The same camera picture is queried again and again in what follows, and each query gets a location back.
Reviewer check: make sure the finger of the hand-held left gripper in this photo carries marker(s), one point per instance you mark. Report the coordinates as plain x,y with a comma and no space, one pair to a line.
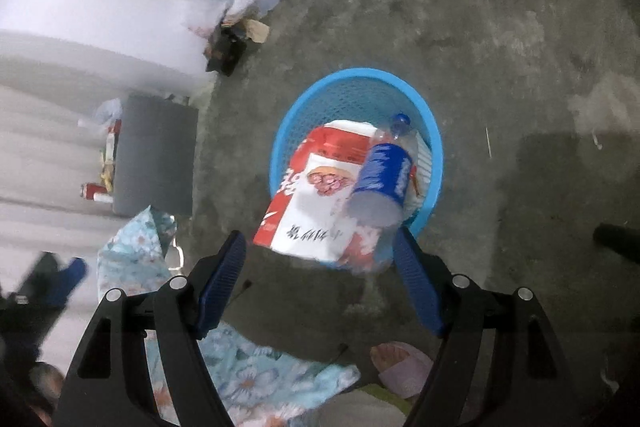
72,277

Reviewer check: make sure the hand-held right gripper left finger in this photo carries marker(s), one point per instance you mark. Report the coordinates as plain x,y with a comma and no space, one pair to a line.
220,282

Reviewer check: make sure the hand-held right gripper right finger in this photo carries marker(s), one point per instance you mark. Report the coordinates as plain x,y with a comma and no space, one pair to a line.
417,287

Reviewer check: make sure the clear orange-edged plastic wrapper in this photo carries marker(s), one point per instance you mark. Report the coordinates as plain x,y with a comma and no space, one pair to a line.
417,187

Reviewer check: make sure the red white carton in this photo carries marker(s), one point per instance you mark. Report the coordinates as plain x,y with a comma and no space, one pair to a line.
310,217

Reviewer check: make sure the clear plastic bottle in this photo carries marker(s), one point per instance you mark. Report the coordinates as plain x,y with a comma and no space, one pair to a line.
385,172

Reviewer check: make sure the blue plastic wastebasket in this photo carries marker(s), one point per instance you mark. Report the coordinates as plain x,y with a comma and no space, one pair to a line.
320,102

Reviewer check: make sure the blue floral blanket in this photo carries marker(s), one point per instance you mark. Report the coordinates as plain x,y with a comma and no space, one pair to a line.
135,247

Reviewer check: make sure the person's foot in slipper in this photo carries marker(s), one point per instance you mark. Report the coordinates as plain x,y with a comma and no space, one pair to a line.
400,367

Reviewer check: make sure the small white bottle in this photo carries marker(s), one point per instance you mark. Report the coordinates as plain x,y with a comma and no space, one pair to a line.
102,197

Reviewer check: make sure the red thermos bottle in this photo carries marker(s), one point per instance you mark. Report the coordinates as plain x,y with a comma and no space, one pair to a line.
90,191

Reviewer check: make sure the yellow packets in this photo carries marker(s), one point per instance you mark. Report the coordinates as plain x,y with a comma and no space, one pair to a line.
106,167

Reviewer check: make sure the grey cabinet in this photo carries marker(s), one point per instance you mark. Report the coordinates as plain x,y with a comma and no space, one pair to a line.
155,157

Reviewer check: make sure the white fluffy rug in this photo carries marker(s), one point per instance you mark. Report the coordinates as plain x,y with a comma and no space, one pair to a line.
350,412

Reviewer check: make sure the red white packet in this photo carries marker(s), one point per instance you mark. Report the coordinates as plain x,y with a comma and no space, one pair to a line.
116,129

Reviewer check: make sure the clear plastic bag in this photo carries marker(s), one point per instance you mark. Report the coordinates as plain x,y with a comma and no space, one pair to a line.
107,109

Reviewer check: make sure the black box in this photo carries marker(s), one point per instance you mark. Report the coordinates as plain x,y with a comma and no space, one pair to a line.
225,49

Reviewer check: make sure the brown paper piece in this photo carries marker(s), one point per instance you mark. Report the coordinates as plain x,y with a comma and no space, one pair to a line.
257,29

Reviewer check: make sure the white plastic bag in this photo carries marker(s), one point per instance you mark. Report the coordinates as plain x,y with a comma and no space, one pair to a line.
205,12

